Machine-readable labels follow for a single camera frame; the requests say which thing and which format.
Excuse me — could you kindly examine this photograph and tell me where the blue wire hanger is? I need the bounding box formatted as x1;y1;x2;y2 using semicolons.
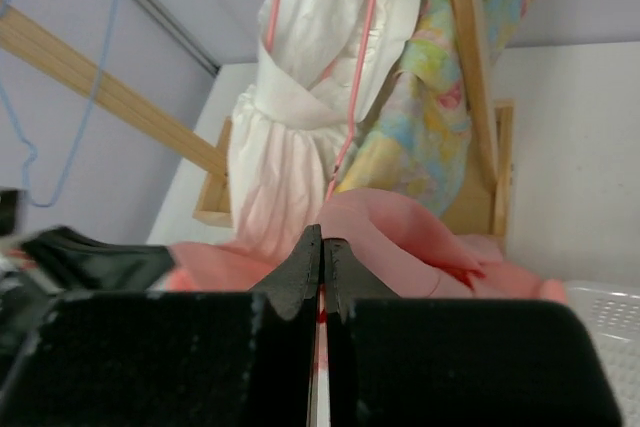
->
1;0;119;209

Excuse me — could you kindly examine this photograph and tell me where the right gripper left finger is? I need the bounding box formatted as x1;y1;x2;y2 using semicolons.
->
1;226;321;426

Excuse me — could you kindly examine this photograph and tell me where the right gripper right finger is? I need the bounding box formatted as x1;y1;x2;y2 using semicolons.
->
324;240;623;426

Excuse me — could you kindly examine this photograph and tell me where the wooden clothes rack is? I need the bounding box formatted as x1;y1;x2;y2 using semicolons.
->
1;0;514;238

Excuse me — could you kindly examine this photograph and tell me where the pink hanger with white garment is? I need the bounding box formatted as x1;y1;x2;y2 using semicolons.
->
263;0;377;201

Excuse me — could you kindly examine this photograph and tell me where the pink pleated skirt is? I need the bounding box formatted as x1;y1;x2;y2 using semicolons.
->
168;188;567;303

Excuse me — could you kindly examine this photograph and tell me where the white ruffled garment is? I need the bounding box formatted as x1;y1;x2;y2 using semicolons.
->
228;0;421;235

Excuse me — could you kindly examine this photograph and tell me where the white plastic basket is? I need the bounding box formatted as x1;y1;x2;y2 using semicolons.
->
565;281;639;426

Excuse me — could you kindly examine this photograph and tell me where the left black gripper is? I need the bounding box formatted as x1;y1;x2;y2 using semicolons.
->
0;189;176;298

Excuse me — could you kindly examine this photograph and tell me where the pastel floral garment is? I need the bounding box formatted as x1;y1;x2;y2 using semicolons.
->
335;0;533;216

